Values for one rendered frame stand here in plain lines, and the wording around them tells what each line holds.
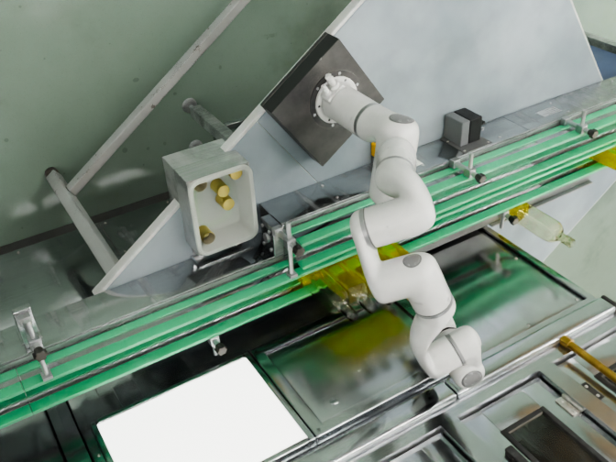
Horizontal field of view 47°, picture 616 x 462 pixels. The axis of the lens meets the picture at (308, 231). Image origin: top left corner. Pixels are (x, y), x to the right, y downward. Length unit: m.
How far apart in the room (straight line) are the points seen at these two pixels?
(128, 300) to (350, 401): 0.60
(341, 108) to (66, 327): 0.85
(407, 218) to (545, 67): 1.22
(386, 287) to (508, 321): 0.72
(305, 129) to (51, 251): 1.02
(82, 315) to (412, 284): 0.84
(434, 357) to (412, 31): 0.92
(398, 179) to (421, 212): 0.08
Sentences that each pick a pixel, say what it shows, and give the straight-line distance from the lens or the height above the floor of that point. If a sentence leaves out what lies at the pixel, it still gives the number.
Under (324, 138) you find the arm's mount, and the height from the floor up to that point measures 0.81.
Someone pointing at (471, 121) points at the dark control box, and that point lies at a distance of 2.22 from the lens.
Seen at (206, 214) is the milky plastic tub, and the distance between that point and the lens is 1.88.
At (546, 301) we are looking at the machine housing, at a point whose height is 1.25.
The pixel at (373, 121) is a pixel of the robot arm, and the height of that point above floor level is 1.03.
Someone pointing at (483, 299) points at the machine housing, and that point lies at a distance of 2.14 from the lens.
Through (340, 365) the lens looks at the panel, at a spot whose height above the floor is 1.15.
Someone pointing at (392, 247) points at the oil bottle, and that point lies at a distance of 1.99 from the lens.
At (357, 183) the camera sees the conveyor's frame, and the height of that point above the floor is 0.83.
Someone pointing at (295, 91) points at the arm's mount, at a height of 0.81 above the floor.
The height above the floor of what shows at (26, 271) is 0.24.
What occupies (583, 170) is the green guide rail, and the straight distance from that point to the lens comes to 2.56.
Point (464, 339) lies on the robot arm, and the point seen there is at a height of 1.44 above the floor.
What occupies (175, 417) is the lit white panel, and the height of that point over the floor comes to 1.08.
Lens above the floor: 2.26
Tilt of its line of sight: 45 degrees down
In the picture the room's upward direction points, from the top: 132 degrees clockwise
